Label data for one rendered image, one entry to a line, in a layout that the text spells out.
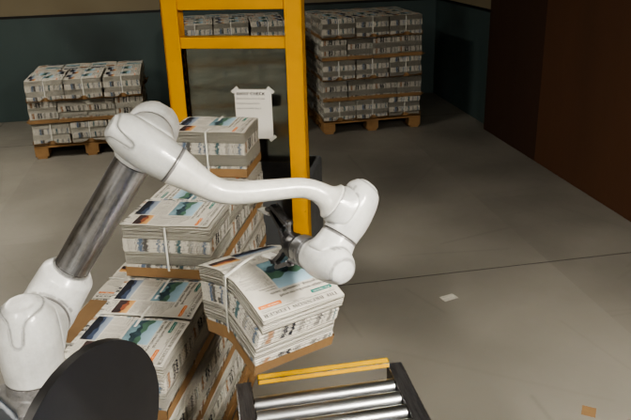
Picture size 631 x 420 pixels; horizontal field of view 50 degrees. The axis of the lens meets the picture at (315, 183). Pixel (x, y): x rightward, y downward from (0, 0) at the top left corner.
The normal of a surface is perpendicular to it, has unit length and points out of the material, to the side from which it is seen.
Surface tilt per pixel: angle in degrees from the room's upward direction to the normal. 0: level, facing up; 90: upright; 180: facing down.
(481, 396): 0
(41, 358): 88
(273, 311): 19
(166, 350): 1
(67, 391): 90
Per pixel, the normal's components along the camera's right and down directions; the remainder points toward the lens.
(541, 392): -0.03, -0.94
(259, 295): 0.14, -0.85
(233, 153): -0.16, 0.35
